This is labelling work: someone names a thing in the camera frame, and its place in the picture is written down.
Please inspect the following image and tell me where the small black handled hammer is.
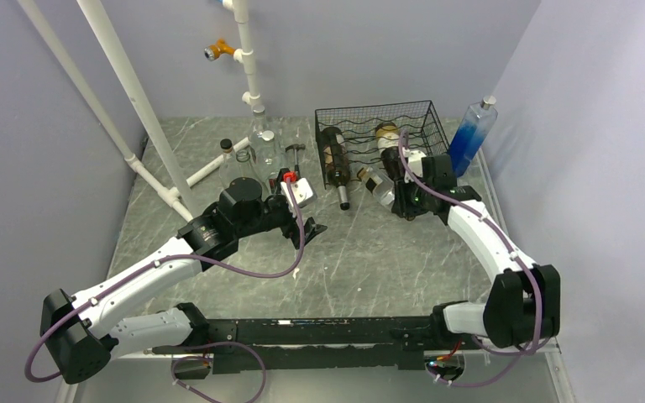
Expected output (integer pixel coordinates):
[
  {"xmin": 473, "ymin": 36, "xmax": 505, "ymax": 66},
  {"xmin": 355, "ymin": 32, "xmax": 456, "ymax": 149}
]
[{"xmin": 286, "ymin": 144, "xmax": 306, "ymax": 178}]

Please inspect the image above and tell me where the clear bottle black gold label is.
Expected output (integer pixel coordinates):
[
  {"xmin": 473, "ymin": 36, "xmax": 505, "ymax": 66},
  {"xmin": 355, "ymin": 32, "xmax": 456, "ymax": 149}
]
[{"xmin": 235, "ymin": 149, "xmax": 256, "ymax": 179}]

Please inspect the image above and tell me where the clear bottle red black label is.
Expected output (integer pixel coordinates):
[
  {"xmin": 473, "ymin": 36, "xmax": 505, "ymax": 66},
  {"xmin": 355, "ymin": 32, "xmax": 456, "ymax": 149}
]
[{"xmin": 218, "ymin": 139, "xmax": 240, "ymax": 188}]

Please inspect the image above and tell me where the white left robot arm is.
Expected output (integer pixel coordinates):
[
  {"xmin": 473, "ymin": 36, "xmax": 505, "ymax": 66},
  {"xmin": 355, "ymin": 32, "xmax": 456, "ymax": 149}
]
[{"xmin": 24, "ymin": 170, "xmax": 326, "ymax": 385}]

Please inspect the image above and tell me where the clear glass bottle silver cap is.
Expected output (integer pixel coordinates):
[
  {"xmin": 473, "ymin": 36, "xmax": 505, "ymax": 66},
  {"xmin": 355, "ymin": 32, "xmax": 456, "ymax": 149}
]
[{"xmin": 255, "ymin": 129, "xmax": 287, "ymax": 191}]

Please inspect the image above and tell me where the brown bottle gold foil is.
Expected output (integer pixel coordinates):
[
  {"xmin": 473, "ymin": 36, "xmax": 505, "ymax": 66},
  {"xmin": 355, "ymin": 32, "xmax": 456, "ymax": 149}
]
[{"xmin": 375, "ymin": 122, "xmax": 405, "ymax": 181}]

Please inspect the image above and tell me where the black wire wine rack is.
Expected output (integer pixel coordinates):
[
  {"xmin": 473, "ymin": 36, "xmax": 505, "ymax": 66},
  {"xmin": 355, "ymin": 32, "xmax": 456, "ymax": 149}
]
[{"xmin": 314, "ymin": 100, "xmax": 449, "ymax": 187}]

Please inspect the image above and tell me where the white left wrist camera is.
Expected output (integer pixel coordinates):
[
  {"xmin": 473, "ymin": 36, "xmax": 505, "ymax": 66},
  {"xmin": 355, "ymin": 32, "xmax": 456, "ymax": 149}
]
[{"xmin": 280, "ymin": 171, "xmax": 317, "ymax": 212}]

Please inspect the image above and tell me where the aluminium extrusion rail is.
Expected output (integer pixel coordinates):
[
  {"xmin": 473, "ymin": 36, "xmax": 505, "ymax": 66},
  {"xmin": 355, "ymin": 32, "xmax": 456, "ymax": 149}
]
[{"xmin": 55, "ymin": 316, "xmax": 574, "ymax": 403}]

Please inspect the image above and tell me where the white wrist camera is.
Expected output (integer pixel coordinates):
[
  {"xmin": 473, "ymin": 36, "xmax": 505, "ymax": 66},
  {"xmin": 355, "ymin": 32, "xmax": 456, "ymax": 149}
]
[
  {"xmin": 280, "ymin": 171, "xmax": 317, "ymax": 212},
  {"xmin": 402, "ymin": 147, "xmax": 426, "ymax": 180}
]

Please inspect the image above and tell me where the clear bottle black gold cap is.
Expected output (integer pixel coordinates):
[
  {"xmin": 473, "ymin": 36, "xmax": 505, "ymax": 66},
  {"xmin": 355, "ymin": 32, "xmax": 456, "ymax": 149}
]
[{"xmin": 356, "ymin": 165, "xmax": 395, "ymax": 211}]

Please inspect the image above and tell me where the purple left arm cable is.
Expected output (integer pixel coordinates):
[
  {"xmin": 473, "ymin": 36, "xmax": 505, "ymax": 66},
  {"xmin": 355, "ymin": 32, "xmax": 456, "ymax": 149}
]
[{"xmin": 24, "ymin": 177, "xmax": 307, "ymax": 403}]

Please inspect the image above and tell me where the clear round glass bottle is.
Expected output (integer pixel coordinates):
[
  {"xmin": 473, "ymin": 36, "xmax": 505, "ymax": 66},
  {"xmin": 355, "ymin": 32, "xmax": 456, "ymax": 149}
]
[{"xmin": 249, "ymin": 105, "xmax": 269, "ymax": 154}]

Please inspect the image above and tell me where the blue square glass bottle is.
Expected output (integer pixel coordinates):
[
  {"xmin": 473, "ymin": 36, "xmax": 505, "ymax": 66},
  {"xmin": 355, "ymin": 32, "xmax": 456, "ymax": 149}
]
[{"xmin": 448, "ymin": 95, "xmax": 498, "ymax": 178}]

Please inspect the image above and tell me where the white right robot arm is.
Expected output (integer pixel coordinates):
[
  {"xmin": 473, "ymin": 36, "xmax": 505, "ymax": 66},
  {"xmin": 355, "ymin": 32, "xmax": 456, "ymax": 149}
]
[{"xmin": 396, "ymin": 149, "xmax": 560, "ymax": 353}]

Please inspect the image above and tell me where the dark green wine bottle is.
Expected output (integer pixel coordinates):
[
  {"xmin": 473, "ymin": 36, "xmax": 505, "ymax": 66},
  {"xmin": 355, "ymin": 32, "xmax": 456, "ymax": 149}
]
[{"xmin": 322, "ymin": 126, "xmax": 350, "ymax": 211}]

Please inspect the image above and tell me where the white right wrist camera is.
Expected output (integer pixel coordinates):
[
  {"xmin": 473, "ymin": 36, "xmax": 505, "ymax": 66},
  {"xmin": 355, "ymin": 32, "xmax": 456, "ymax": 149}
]
[{"xmin": 402, "ymin": 147, "xmax": 426, "ymax": 180}]

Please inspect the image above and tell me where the white pvc pipe frame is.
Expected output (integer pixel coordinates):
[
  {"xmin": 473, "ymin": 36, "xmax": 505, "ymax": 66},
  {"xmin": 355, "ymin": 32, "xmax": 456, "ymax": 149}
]
[{"xmin": 17, "ymin": 0, "xmax": 263, "ymax": 222}]

